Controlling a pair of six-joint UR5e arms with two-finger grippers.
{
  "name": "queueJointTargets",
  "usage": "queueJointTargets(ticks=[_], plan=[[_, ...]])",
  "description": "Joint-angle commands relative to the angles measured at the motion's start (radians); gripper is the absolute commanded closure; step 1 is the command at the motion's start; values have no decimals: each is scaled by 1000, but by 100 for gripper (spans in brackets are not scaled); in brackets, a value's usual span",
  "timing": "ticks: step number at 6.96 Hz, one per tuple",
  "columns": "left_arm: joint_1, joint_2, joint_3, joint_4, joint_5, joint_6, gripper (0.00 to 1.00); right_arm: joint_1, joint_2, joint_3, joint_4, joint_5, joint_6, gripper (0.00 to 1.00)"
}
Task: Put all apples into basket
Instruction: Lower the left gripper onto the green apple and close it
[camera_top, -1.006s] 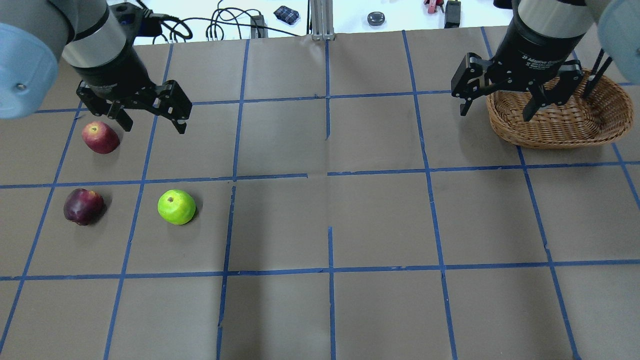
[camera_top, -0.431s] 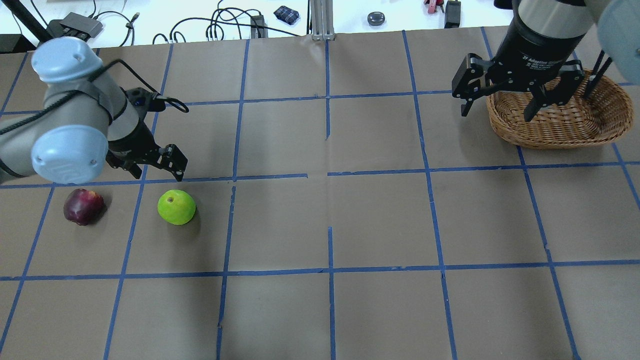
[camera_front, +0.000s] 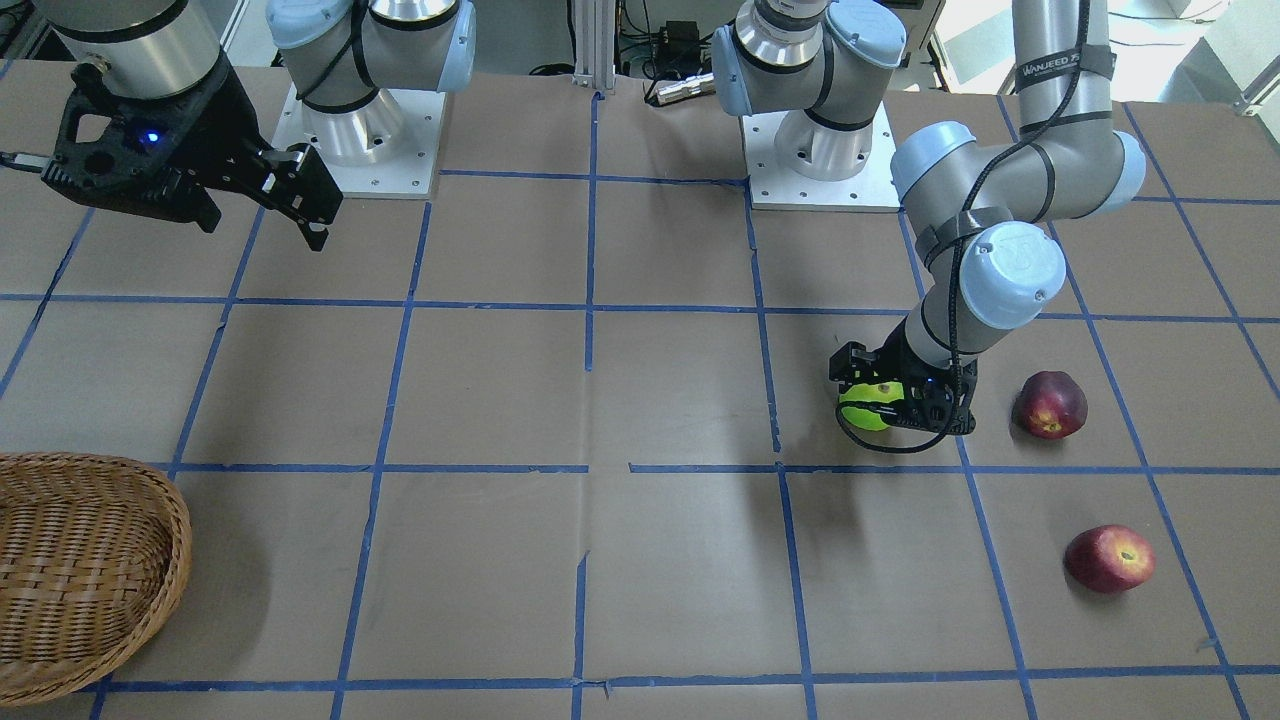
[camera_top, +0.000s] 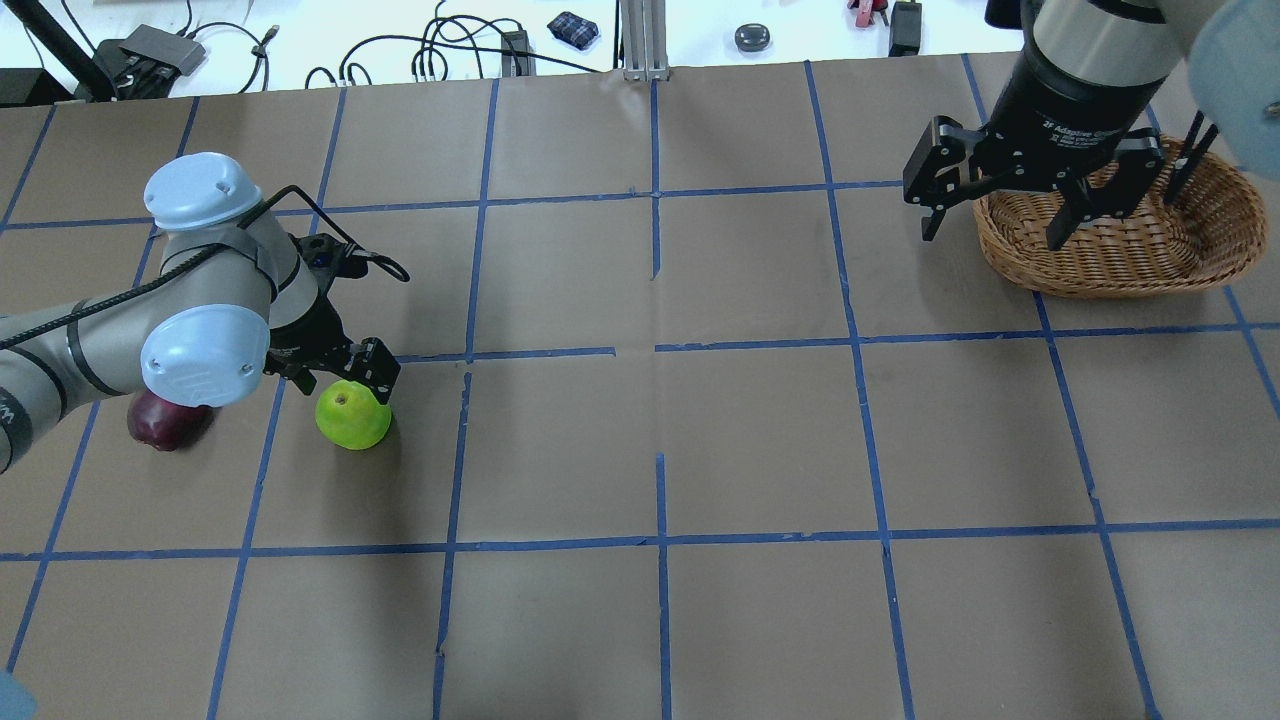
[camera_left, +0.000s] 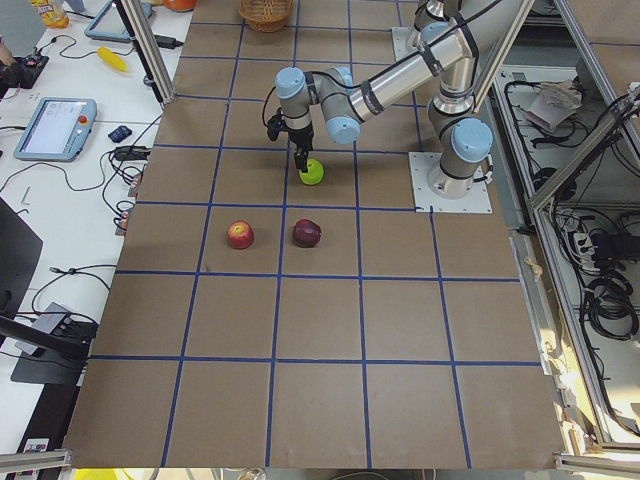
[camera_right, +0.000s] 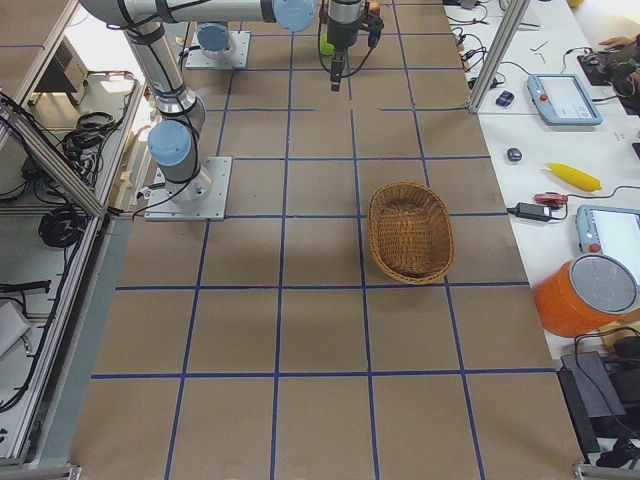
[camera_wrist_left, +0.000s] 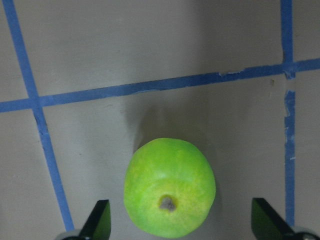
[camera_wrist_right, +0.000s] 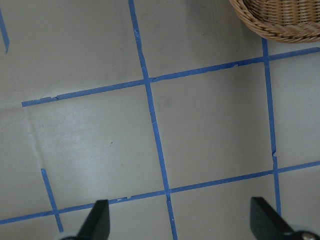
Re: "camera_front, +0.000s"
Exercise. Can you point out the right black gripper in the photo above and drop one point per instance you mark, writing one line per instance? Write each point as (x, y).
(212, 128)

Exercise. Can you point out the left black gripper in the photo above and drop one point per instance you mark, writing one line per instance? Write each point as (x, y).
(893, 360)

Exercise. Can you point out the green apple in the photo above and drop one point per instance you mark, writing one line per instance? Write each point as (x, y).
(862, 406)

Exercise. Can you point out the dark red apple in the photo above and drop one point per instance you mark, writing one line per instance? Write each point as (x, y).
(1050, 405)

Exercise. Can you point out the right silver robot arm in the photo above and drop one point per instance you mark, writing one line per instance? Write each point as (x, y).
(339, 53)

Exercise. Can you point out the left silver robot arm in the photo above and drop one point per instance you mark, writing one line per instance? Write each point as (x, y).
(976, 210)

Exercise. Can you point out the wicker basket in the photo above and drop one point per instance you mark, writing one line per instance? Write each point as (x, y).
(96, 553)

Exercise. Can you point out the silver metal cylinder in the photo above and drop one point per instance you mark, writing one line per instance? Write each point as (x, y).
(661, 96)

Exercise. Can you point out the black power adapter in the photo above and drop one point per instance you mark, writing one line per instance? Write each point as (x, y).
(677, 40)

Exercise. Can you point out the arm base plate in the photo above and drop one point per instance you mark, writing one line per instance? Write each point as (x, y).
(400, 170)
(870, 190)

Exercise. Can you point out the aluminium frame post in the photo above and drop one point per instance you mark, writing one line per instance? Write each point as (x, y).
(594, 42)

